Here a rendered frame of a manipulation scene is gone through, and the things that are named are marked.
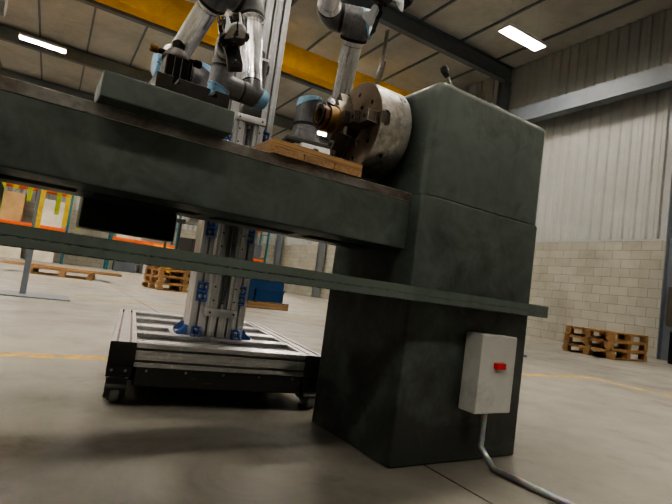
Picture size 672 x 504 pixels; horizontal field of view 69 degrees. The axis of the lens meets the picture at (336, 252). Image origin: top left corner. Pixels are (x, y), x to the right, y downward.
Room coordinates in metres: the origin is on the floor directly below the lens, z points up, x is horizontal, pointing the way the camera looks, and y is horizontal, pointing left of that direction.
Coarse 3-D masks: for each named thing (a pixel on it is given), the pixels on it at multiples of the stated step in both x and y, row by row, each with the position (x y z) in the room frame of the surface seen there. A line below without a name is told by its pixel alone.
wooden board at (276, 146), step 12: (264, 144) 1.33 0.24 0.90; (276, 144) 1.29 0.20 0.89; (288, 144) 1.31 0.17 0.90; (288, 156) 1.31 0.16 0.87; (300, 156) 1.33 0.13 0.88; (312, 156) 1.35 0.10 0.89; (324, 156) 1.37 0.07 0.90; (336, 168) 1.39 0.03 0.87; (348, 168) 1.42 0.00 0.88; (360, 168) 1.44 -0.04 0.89
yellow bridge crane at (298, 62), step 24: (96, 0) 10.04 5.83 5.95; (120, 0) 9.95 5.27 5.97; (144, 0) 10.19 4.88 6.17; (168, 0) 10.43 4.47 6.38; (168, 24) 10.66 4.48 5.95; (216, 24) 11.00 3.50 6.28; (288, 48) 11.94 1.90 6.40; (288, 72) 12.33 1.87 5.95; (312, 72) 12.33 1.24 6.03; (336, 72) 12.68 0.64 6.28
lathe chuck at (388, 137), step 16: (352, 96) 1.66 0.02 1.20; (368, 96) 1.57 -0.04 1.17; (384, 96) 1.52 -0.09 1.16; (400, 112) 1.54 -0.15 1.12; (352, 128) 1.68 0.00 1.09; (368, 128) 1.55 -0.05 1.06; (384, 128) 1.51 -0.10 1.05; (400, 128) 1.54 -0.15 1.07; (352, 144) 1.62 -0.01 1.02; (368, 144) 1.54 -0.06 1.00; (384, 144) 1.53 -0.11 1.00; (352, 160) 1.62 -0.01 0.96; (368, 160) 1.56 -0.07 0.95; (384, 160) 1.57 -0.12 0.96; (368, 176) 1.66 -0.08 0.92
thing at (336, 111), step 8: (320, 104) 1.55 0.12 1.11; (320, 112) 1.58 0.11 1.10; (328, 112) 1.53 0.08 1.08; (336, 112) 1.54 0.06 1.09; (320, 120) 1.53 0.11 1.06; (328, 120) 1.54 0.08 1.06; (336, 120) 1.54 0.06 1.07; (320, 128) 1.59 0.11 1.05; (328, 128) 1.56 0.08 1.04; (336, 128) 1.56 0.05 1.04
